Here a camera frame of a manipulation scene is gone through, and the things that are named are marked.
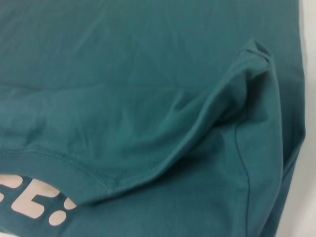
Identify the blue shirt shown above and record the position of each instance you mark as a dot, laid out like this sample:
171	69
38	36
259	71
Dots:
148	98

